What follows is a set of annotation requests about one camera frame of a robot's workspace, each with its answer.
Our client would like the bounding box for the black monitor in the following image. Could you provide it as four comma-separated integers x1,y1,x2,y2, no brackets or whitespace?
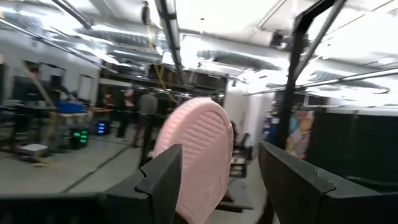
12,75,40,102

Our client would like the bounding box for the blue storage bin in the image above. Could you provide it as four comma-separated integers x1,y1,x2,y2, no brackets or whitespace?
57,100,85,114

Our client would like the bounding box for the silver ceiling air duct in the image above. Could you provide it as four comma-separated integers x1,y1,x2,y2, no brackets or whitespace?
195,49,282,72
74,26,163,48

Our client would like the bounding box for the white box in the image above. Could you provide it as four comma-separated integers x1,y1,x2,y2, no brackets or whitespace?
18,143,49,160

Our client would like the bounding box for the pink foam slide sandal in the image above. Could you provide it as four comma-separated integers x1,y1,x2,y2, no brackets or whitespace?
154,96,234,224

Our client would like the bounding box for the computer tower with blue lights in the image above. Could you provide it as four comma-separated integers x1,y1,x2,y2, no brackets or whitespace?
93,120,110,136

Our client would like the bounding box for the black metal rig frame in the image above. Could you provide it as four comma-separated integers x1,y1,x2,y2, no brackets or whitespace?
275,0,348,151

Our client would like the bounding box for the computer tower with green lights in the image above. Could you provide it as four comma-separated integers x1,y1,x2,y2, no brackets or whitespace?
69,128,90,150

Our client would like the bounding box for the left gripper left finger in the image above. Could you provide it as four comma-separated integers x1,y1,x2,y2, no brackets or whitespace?
102,143,183,224

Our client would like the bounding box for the thin yellow reel cable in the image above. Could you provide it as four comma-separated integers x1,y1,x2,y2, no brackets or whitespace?
145,24,178,104

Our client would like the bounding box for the black desk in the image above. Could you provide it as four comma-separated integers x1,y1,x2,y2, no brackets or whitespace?
11,104,60,151

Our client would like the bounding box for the person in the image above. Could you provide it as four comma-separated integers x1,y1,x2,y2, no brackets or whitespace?
133,88,159,149
116,88,136,139

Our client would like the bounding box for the colourful poster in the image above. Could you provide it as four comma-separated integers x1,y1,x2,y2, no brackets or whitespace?
285,110,314,160

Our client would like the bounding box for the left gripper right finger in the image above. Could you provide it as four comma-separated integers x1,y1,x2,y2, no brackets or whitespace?
257,141,379,224

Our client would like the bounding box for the thick yellow hanging cable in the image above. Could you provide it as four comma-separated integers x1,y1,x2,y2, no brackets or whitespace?
21,60,60,153

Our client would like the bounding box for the black vertical frame post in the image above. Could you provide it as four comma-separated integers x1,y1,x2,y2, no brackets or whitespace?
154,0,185,83

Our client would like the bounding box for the black partition wall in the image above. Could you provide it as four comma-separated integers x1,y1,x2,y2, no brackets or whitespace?
306,107,398,188

